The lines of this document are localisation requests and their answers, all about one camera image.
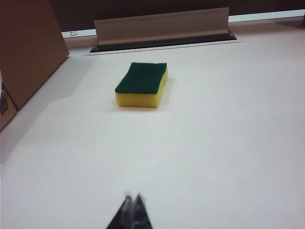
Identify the aluminium cable tray lid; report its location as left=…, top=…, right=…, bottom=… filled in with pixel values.
left=93, top=7, right=231, bottom=46

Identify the black desk cable slot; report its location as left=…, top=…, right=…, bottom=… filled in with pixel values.
left=90, top=33, right=237, bottom=53

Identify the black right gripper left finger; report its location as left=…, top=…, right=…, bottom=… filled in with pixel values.
left=106, top=190, right=135, bottom=229

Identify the large brown cardboard box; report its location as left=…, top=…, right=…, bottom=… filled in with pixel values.
left=0, top=0, right=70, bottom=132

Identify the brown desk partition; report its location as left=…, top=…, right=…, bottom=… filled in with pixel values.
left=50, top=0, right=305, bottom=33

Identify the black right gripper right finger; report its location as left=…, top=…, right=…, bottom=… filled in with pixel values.
left=133, top=190, right=155, bottom=229

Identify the yellow green scouring sponge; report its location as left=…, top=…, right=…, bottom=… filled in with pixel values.
left=114, top=62, right=169, bottom=108

